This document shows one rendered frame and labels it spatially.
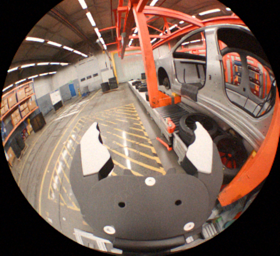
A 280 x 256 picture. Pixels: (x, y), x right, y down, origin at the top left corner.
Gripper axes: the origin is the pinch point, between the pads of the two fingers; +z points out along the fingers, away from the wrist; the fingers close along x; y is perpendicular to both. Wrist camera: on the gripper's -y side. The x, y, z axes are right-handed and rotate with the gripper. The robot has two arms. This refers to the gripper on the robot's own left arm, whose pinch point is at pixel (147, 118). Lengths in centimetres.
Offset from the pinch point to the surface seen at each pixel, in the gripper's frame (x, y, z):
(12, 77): -1121, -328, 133
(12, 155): -853, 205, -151
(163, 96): 39, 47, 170
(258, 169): 52, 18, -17
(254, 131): 100, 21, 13
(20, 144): -638, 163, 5
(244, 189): 56, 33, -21
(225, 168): 79, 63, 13
